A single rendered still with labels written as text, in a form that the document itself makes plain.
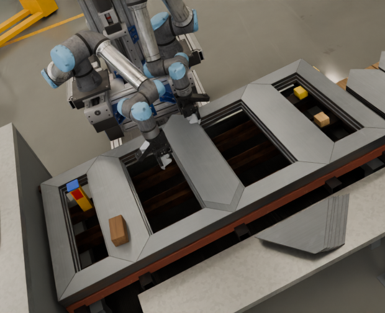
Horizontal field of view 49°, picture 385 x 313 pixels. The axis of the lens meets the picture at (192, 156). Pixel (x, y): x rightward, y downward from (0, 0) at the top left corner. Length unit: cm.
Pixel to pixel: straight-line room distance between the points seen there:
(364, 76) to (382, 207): 75
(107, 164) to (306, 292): 127
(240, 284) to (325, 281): 91
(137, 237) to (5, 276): 52
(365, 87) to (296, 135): 46
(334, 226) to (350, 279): 80
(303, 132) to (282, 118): 15
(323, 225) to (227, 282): 44
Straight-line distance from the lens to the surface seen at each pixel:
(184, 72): 200
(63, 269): 191
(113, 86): 261
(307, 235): 175
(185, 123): 223
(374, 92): 222
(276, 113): 214
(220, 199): 182
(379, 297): 251
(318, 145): 194
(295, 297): 250
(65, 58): 197
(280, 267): 173
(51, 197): 223
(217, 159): 198
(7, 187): 215
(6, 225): 197
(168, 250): 177
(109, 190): 207
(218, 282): 174
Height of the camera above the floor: 224
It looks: 42 degrees down
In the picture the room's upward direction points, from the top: 21 degrees counter-clockwise
